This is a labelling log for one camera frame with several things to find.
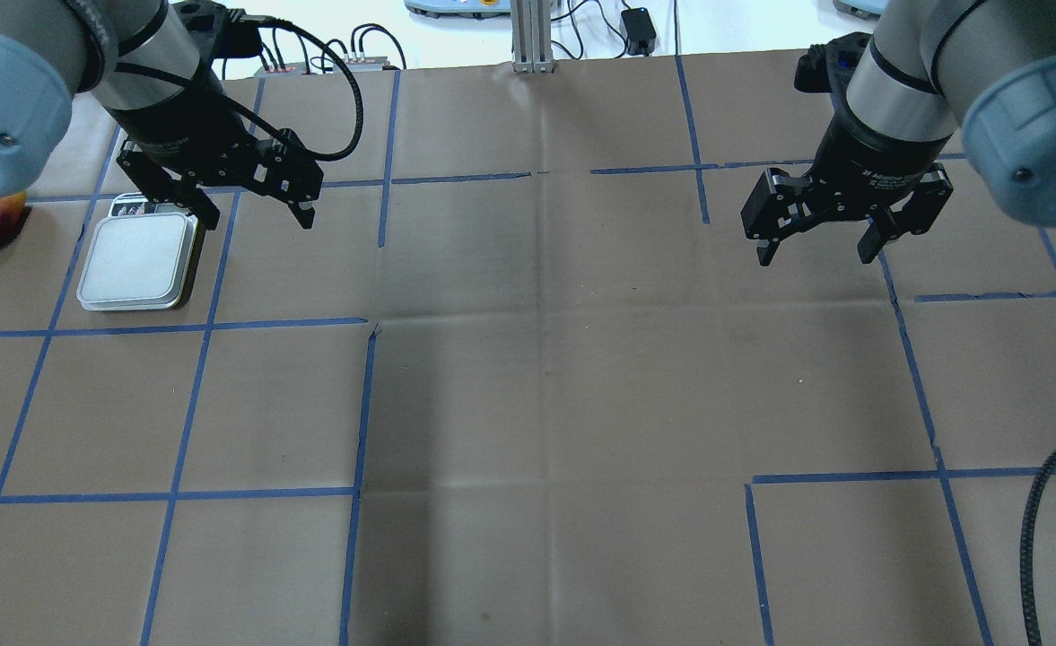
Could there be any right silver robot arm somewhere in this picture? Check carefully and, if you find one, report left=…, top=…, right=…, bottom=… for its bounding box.
left=741, top=1, right=1056, bottom=266

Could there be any brown paper table cover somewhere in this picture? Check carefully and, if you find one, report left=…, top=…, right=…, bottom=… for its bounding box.
left=0, top=50, right=1056, bottom=645

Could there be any aluminium frame post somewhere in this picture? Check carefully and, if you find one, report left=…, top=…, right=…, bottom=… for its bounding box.
left=510, top=0, right=555, bottom=74

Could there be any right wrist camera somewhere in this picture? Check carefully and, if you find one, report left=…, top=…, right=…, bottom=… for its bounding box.
left=793, top=31, right=871, bottom=106

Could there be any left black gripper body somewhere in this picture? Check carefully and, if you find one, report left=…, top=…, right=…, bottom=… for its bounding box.
left=115, top=89, right=323, bottom=209

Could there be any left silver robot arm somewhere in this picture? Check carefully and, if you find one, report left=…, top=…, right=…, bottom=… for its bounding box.
left=0, top=1, right=323, bottom=230

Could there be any silver kitchen scale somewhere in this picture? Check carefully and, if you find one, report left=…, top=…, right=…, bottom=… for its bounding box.
left=75, top=193, right=203, bottom=312

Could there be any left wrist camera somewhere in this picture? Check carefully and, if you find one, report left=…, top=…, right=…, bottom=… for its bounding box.
left=171, top=1, right=264, bottom=63

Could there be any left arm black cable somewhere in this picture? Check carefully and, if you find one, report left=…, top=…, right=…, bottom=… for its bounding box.
left=115, top=16, right=365, bottom=164

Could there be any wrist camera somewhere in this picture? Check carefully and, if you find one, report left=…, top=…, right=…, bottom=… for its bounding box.
left=793, top=31, right=871, bottom=106
left=171, top=1, right=264, bottom=63

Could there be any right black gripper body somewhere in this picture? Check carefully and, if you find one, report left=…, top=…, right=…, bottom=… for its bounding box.
left=741, top=116, right=954, bottom=243

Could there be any black power adapter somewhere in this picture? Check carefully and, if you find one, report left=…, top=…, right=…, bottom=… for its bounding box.
left=619, top=7, right=658, bottom=57

